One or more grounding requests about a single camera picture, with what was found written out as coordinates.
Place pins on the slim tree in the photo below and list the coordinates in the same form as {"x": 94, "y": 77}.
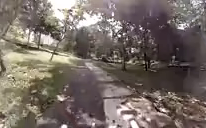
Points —
{"x": 124, "y": 61}

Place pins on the dark bush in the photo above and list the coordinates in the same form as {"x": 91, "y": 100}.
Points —
{"x": 82, "y": 43}

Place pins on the grey paved path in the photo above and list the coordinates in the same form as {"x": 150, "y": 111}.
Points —
{"x": 91, "y": 93}

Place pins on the leaning thin tree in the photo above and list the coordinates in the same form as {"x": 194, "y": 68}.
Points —
{"x": 54, "y": 51}

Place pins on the leaf-strewn grass verge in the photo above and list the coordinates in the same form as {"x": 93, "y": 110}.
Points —
{"x": 157, "y": 81}

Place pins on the robot's own part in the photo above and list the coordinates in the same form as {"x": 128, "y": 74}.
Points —
{"x": 134, "y": 124}
{"x": 63, "y": 126}

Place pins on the group of trees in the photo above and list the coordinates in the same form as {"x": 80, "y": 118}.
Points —
{"x": 39, "y": 36}

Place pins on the leaf-strewn grass slope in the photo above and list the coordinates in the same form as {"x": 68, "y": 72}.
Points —
{"x": 31, "y": 73}

